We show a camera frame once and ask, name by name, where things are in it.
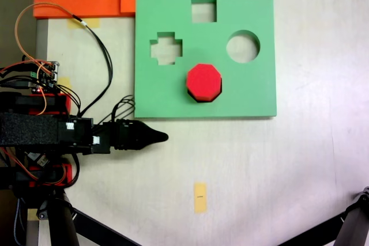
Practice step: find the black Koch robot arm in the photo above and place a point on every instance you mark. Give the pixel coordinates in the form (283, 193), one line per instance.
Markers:
(29, 129)

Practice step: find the black tripod leg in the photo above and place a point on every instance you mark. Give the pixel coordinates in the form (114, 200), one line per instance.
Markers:
(354, 223)
(62, 228)

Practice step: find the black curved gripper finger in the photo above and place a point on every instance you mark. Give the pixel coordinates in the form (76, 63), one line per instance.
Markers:
(142, 143)

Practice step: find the beige masking tape piece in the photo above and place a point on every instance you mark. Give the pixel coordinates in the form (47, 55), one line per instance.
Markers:
(83, 23)
(64, 82)
(32, 214)

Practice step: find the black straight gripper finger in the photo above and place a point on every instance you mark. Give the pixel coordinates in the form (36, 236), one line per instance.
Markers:
(144, 130)

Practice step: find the red octagonal pillar block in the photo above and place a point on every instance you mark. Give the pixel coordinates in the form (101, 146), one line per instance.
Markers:
(203, 80)

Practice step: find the yellow paper label strip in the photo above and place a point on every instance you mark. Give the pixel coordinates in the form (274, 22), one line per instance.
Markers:
(200, 198)

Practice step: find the red black table clamp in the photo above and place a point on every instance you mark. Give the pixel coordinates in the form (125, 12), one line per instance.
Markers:
(64, 103)
(67, 172)

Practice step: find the silver USB connector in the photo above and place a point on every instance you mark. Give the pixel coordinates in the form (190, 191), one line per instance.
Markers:
(40, 159)

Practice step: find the green shape sorting board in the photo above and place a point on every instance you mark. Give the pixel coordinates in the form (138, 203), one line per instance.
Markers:
(173, 105)

